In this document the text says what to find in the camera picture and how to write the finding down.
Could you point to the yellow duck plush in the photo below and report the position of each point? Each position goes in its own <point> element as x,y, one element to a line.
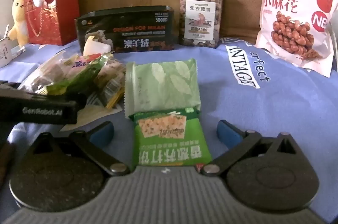
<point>18,18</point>

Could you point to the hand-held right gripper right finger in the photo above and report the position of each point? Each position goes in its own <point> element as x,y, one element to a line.
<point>228,132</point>

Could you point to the small white box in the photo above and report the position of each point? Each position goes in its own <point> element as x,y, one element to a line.
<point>4,52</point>

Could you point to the black rectangular box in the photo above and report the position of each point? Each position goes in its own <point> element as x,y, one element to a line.
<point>140,31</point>

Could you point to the dark green cracker packet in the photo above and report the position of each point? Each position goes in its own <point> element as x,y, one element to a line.
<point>169,139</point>

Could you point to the pile of mixed snack packets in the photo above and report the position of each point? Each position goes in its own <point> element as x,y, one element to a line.
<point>74,73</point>

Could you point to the red gift box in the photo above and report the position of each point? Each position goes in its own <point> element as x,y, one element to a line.
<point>56,15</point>

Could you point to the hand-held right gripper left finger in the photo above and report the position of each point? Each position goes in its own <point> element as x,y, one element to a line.
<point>101,132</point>

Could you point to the pink twisted-snack bag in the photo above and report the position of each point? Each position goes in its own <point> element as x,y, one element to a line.
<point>295,18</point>

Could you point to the clear nut jar gold lid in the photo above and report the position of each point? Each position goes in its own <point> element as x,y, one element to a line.
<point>199,15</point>

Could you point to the light green leaf-print packet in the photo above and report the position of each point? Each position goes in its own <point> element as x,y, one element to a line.
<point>162,84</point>

